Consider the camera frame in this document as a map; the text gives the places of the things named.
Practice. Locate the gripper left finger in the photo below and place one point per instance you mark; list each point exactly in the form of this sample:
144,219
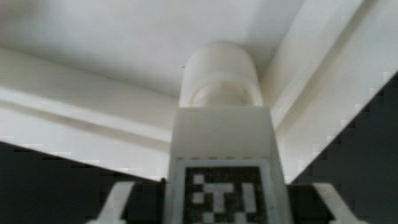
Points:
112,210

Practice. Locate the white leg with tag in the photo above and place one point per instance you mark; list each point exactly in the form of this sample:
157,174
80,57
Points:
224,187

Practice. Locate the white square tabletop part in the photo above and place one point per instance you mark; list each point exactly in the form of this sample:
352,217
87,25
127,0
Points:
93,57

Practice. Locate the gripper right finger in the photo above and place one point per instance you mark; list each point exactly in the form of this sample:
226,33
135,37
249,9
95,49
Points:
336,205

